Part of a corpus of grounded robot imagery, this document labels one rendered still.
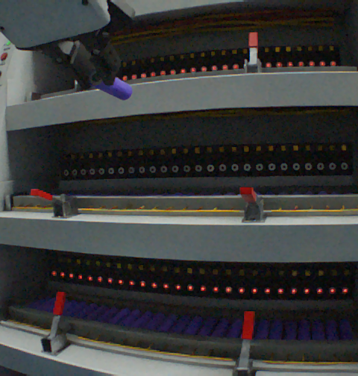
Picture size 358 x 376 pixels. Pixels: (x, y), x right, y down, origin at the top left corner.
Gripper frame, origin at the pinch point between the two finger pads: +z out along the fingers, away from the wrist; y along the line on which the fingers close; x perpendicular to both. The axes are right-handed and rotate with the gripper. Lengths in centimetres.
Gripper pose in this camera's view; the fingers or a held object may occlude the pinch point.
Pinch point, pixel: (92, 63)
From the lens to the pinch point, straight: 35.9
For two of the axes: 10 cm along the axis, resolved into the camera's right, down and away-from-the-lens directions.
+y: -9.5, 0.1, 3.1
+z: 2.8, 4.2, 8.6
